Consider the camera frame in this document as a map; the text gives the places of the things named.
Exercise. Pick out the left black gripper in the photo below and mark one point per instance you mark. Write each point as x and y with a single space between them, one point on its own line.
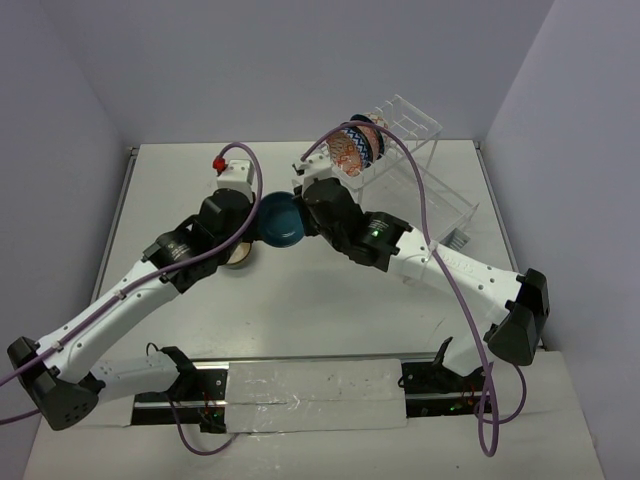
251 233

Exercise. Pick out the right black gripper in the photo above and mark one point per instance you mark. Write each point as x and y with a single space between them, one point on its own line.
309 228

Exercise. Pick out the solid blue bowl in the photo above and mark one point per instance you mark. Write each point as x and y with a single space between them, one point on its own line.
279 223

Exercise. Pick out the orange white patterned bowl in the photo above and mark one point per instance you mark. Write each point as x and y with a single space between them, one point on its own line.
347 152

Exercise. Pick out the blue triangle patterned bowl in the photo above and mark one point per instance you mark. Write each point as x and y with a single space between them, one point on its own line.
377 125

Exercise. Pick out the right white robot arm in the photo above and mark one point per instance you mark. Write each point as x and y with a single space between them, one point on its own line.
509 309

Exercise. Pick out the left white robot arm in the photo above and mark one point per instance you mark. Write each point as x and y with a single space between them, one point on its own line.
63 373

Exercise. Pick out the black bowl cream inside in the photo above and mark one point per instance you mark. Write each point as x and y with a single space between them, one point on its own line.
240 256

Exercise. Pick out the silver tape patch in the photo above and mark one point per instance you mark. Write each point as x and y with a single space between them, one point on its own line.
300 396

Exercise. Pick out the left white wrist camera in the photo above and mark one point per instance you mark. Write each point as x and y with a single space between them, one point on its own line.
235 175

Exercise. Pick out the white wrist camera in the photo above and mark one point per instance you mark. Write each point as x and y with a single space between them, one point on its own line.
235 175
315 167

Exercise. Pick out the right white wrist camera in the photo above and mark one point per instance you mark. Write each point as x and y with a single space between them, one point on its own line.
315 167

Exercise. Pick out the white wire dish rack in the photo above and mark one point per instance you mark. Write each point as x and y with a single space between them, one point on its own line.
389 185

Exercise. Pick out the aluminium table edge rail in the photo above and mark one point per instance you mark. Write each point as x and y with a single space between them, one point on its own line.
130 166

